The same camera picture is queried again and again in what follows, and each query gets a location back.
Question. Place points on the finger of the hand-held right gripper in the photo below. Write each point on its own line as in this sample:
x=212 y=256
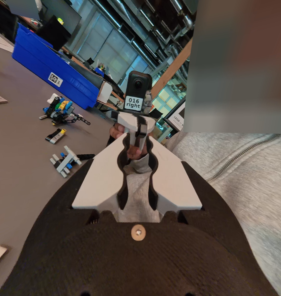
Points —
x=126 y=121
x=151 y=126

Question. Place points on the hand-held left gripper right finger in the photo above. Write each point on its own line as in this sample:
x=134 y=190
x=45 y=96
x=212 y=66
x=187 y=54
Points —
x=175 y=182

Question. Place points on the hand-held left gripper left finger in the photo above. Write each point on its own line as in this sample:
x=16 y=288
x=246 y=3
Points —
x=99 y=180

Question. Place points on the black lego beam yellow pin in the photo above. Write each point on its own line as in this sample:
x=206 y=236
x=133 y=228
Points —
x=53 y=137

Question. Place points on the multicoloured lego assembly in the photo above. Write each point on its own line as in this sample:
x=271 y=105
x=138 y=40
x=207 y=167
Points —
x=59 y=111

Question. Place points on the person's right forearm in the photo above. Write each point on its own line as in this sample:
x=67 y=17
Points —
x=140 y=165

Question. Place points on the grey lego assembly blue pins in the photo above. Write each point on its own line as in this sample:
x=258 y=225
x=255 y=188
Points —
x=66 y=161

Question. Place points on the person's right hand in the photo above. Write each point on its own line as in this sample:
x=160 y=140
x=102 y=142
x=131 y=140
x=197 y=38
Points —
x=116 y=131

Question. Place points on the white sign board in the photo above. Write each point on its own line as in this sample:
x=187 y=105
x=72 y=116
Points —
x=175 y=120

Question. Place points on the wooden beam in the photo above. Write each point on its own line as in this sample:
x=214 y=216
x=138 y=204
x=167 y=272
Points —
x=172 y=69

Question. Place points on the blue bin with black box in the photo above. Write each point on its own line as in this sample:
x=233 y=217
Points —
x=78 y=85

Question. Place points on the person's grey sweatshirt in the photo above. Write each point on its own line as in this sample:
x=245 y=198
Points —
x=235 y=173

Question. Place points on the metal ceiling pipe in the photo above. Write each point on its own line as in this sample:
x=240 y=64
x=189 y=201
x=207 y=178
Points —
x=187 y=22

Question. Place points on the black monitor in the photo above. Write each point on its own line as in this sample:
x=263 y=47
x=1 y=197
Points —
x=52 y=34

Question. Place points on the small yellow-green object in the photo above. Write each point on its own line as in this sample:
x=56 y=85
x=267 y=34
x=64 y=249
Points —
x=60 y=21

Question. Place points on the metal ventilation duct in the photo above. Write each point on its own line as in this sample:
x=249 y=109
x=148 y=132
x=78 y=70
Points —
x=140 y=49

